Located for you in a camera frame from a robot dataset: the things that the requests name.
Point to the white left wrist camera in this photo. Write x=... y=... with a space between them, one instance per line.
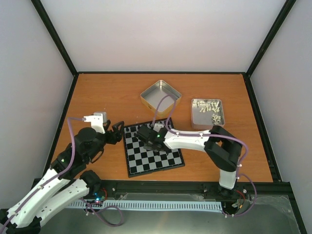
x=97 y=121

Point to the black front left frame post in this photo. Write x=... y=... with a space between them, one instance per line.
x=54 y=35

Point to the white patterned tin lid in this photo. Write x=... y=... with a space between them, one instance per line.
x=195 y=119

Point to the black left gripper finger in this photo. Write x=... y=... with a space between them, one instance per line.
x=118 y=127
x=106 y=125

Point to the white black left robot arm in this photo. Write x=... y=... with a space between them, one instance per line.
x=66 y=180

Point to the white chess pieces pile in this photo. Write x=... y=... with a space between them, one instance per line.
x=210 y=112

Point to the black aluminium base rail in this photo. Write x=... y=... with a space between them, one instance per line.
x=209 y=190

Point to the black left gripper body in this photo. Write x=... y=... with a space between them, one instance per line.
x=113 y=139

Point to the light blue cable duct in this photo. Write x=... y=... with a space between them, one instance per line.
x=136 y=205

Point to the gold square tin box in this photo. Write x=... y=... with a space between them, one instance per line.
x=160 y=98

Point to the black enclosure frame post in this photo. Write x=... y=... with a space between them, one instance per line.
x=281 y=17

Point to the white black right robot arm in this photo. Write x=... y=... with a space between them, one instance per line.
x=224 y=150

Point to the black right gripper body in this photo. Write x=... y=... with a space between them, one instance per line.
x=149 y=145

